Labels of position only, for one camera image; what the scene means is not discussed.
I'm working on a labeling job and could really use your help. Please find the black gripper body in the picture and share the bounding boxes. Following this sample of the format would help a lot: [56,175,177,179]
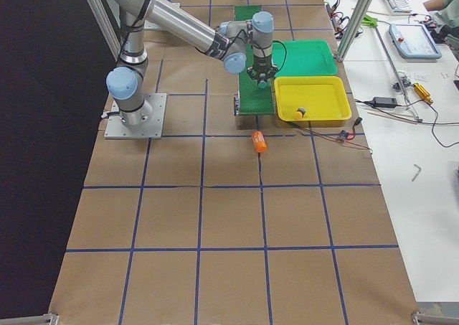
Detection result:
[246,60,279,83]

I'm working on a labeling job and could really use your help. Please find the yellow mushroom push button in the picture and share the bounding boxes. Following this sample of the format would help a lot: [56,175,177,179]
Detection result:
[293,107,307,121]

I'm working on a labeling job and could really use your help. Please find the orange cylinder with white numbers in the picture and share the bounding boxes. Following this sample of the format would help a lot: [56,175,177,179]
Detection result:
[252,131,268,153]

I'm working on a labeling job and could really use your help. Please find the green mushroom push button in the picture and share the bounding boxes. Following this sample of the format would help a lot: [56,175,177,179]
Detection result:
[257,75,269,89]

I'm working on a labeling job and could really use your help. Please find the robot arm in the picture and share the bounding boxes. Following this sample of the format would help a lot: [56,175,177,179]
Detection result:
[115,0,279,88]

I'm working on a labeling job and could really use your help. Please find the green conveyor belt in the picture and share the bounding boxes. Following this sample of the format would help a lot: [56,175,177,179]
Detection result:
[234,5,275,116]

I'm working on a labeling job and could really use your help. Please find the green plastic tray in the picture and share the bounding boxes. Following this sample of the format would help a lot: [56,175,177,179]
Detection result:
[273,39,338,77]

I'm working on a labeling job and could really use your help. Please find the yellow plastic tray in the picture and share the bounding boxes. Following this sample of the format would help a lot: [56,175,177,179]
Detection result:
[274,76,352,124]

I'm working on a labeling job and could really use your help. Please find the small motor controller board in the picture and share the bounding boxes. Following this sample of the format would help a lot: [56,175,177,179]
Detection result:
[337,130,354,142]

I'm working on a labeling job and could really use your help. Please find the black power adapter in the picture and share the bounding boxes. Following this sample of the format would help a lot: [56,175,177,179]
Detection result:
[372,97,398,108]

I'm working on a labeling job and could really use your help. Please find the teach pendant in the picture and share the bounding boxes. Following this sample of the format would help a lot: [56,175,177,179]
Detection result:
[389,24,442,60]

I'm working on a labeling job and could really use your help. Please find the gold resistor block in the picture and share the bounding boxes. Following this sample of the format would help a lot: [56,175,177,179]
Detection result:
[412,83,433,105]

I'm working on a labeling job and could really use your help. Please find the allen key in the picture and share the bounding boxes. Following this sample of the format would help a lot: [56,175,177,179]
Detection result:
[411,164,422,182]

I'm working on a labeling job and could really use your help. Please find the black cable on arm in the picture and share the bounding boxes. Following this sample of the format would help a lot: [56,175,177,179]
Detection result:
[232,29,288,71]

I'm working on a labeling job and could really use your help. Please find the aluminium frame post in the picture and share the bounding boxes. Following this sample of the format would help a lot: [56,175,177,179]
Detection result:
[336,0,372,62]

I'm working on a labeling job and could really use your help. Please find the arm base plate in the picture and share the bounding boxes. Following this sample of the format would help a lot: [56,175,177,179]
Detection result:
[104,93,167,139]

